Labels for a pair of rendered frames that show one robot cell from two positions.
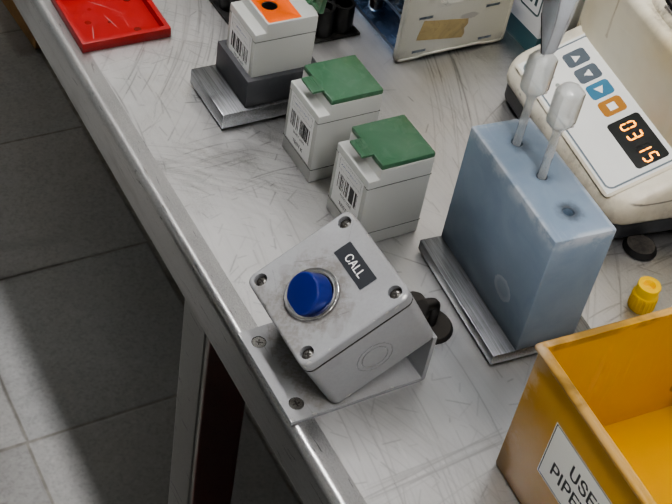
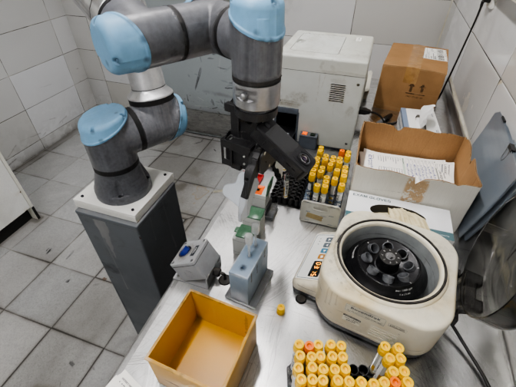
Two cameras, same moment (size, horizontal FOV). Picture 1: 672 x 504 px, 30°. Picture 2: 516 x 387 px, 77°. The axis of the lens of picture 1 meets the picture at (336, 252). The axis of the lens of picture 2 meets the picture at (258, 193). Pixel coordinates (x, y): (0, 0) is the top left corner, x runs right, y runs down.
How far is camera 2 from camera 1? 0.56 m
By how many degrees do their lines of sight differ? 40
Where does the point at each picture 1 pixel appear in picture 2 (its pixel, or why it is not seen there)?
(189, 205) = (214, 225)
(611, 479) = (168, 329)
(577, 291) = (243, 291)
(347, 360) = (180, 270)
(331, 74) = (253, 210)
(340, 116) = (248, 221)
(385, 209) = (239, 247)
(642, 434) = (233, 339)
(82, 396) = not seen: hidden behind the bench
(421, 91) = (296, 229)
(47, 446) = not seen: hidden behind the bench
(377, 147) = (239, 230)
